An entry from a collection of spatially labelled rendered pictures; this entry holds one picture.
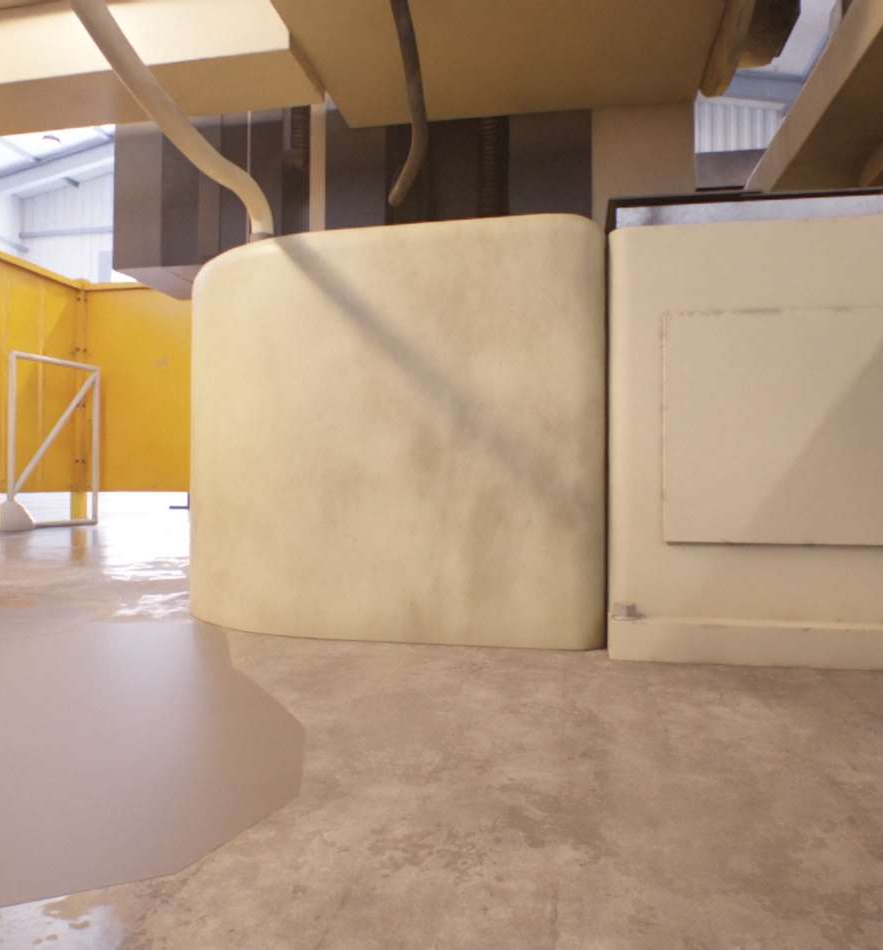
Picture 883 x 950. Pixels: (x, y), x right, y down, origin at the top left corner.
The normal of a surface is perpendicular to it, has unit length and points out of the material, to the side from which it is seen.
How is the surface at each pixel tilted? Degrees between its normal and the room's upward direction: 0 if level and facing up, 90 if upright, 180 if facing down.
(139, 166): 90
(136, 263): 90
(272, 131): 90
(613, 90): 180
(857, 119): 180
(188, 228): 90
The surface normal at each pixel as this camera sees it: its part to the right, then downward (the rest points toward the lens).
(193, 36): -0.18, -0.01
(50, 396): 0.98, 0.00
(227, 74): 0.00, 1.00
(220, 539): -0.66, -0.01
